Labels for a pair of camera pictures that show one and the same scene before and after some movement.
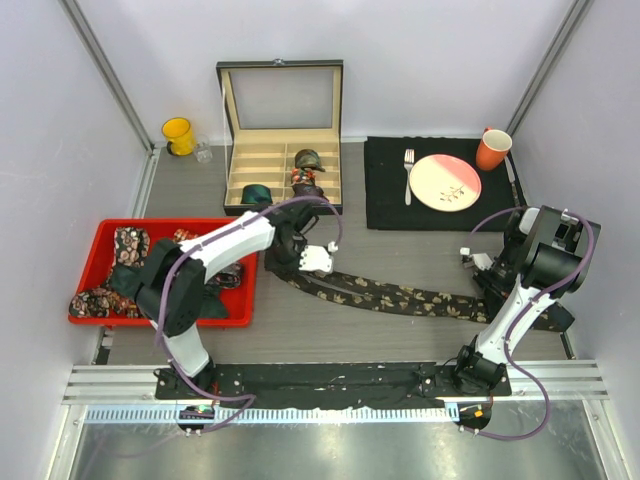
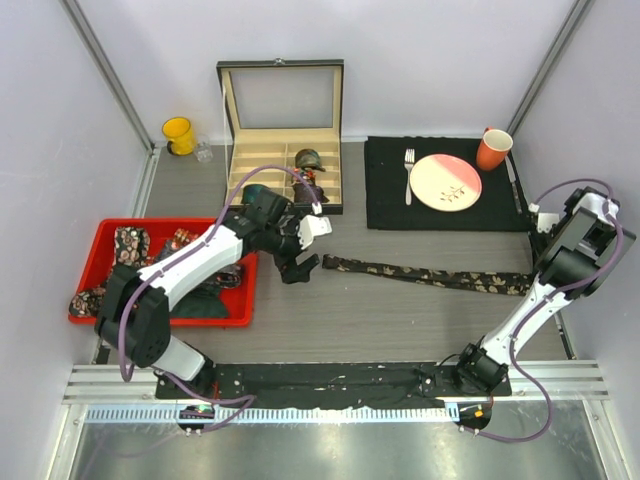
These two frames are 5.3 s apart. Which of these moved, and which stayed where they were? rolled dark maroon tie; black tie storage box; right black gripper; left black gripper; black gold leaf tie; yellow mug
Moved: black gold leaf tie; right black gripper
Stayed: black tie storage box; rolled dark maroon tie; yellow mug; left black gripper
